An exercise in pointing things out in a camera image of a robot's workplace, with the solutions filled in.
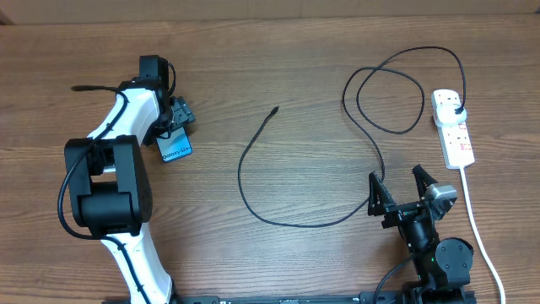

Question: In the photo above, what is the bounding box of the blue Samsung Galaxy smartphone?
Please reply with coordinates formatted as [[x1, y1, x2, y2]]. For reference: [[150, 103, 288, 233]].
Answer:
[[157, 128, 192, 162]]

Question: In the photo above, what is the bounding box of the white charger plug adapter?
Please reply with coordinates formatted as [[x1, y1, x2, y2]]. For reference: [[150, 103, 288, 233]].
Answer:
[[434, 105, 467, 128]]

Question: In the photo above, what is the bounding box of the white power strip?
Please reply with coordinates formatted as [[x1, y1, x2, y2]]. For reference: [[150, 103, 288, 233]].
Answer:
[[430, 89, 475, 170]]

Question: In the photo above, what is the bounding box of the white power strip cord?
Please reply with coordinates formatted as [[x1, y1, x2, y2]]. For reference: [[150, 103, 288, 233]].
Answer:
[[458, 166, 507, 304]]

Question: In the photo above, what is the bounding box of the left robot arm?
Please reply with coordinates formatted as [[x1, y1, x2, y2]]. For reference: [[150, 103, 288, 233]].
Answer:
[[57, 55, 195, 303]]

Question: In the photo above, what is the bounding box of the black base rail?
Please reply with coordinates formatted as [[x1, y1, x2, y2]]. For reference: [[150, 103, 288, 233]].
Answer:
[[172, 291, 478, 304]]

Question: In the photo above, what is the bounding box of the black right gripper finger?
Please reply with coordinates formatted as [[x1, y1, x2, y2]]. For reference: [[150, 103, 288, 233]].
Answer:
[[368, 172, 396, 211], [412, 165, 437, 198]]

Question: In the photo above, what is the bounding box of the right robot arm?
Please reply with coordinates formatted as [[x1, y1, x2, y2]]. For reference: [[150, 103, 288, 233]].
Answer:
[[359, 165, 477, 304]]

